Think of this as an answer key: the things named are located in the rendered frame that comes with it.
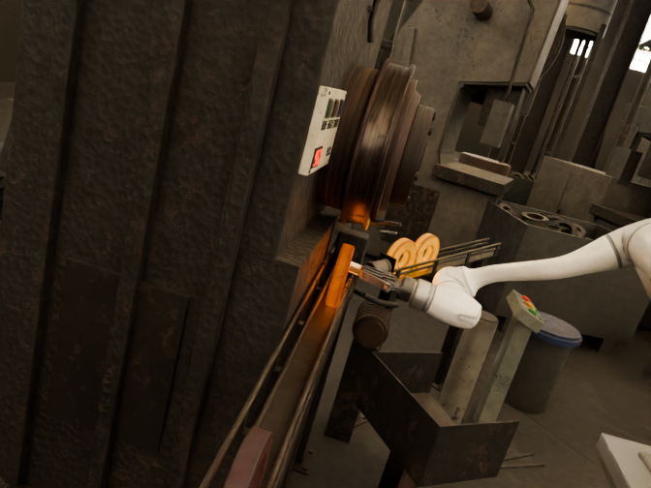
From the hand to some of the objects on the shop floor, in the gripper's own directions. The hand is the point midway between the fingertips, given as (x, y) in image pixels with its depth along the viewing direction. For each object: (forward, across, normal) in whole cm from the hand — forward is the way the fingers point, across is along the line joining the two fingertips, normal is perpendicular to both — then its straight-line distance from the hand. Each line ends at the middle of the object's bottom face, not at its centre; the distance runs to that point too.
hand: (350, 266), depth 169 cm
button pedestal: (-78, +65, -68) cm, 122 cm away
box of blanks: (-133, +242, -62) cm, 283 cm away
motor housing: (-19, +30, -73) cm, 81 cm away
